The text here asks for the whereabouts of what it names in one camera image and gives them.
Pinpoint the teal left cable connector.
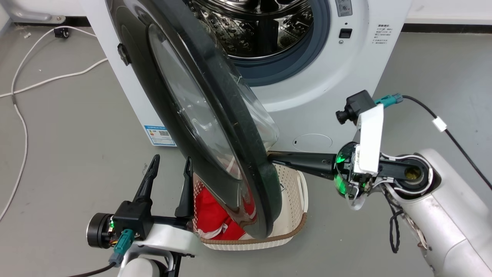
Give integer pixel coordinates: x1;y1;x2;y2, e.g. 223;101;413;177
108;229;136;267

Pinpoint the black camera cable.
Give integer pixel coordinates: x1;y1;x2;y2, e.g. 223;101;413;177
401;95;492;192
65;261;116;277

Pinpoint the teal right cable connector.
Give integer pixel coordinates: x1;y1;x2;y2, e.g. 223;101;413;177
374;93;404;108

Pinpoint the round black glass washer door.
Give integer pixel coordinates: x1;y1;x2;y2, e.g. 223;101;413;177
105;0;283;240

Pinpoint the black left camera cable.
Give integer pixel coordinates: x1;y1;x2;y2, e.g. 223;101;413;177
65;261;116;277

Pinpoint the teal cable connector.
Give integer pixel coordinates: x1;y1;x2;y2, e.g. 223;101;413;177
374;93;404;108
108;229;136;267

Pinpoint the perforated steel washer drum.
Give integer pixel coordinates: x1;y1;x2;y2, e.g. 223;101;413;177
184;0;314;59

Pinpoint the grey-blue rubber door gasket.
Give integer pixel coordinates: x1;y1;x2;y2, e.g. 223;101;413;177
230;0;331;87

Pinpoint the cream perforated laundry basket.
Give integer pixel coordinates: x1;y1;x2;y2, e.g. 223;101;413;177
192;162;309;252

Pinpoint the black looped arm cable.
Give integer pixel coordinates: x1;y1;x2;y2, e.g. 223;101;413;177
384;190;404;254

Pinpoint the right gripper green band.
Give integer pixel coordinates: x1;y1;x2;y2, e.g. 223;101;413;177
268;142;364;199

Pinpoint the white front-load washing machine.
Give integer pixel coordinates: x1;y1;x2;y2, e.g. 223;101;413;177
79;0;412;153

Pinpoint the white cable tag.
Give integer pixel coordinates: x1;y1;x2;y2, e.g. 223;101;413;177
431;116;448;133

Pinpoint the white camera bracket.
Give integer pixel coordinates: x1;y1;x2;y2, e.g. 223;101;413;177
133;224;201;258
352;103;385;175

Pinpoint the long white floor cable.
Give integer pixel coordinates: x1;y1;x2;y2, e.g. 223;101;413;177
0;26;97;222

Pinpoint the white right camera bracket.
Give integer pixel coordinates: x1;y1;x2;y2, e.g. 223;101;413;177
352;103;385;175

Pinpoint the red garment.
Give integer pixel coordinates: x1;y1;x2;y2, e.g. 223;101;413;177
194;187;257;241

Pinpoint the white left camera bracket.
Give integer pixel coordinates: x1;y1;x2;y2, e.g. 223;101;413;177
133;224;201;258

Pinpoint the blue energy label sticker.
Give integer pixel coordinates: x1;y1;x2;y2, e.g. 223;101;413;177
144;125;177;147

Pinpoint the round white filter cover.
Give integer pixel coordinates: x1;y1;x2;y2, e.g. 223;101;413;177
293;133;333;152

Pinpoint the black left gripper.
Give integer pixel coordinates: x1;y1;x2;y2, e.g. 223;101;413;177
132;154;195;232

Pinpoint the black right camera cable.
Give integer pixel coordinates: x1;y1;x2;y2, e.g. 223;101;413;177
401;95;492;192

